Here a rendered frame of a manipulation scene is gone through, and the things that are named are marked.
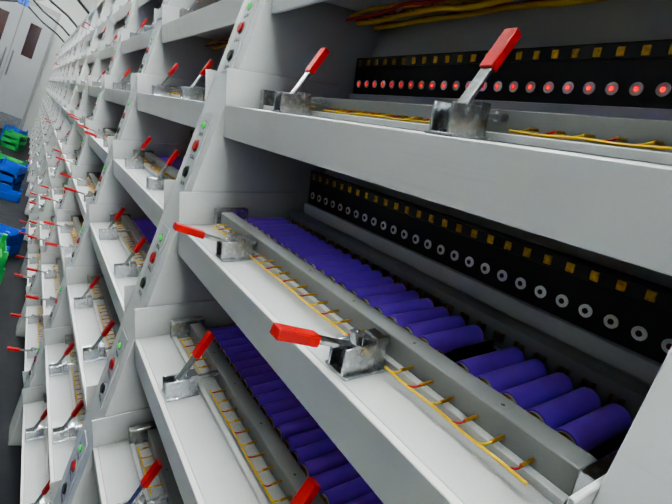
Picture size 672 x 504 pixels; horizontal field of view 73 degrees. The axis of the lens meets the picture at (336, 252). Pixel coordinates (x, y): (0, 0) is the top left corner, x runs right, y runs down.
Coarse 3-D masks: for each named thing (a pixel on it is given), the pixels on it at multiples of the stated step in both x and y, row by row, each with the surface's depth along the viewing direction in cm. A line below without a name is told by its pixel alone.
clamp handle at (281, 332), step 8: (272, 328) 30; (280, 328) 29; (288, 328) 30; (296, 328) 31; (280, 336) 29; (288, 336) 30; (296, 336) 30; (304, 336) 30; (312, 336) 31; (320, 336) 31; (352, 336) 34; (304, 344) 31; (312, 344) 31; (320, 344) 32; (328, 344) 32; (336, 344) 32; (344, 344) 33; (352, 344) 34
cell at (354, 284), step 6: (342, 282) 46; (348, 282) 46; (354, 282) 47; (360, 282) 47; (366, 282) 47; (372, 282) 48; (378, 282) 48; (384, 282) 48; (390, 282) 49; (348, 288) 46; (354, 288) 46
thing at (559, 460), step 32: (224, 224) 66; (256, 256) 54; (288, 256) 51; (288, 288) 46; (320, 288) 44; (352, 320) 40; (384, 320) 38; (416, 352) 33; (448, 384) 31; (480, 384) 30; (480, 416) 28; (512, 416) 27; (480, 448) 26; (512, 448) 27; (544, 448) 25; (576, 448) 25; (576, 480) 23
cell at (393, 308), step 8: (384, 304) 42; (392, 304) 42; (400, 304) 42; (408, 304) 43; (416, 304) 43; (424, 304) 44; (432, 304) 44; (384, 312) 41; (392, 312) 41; (400, 312) 42
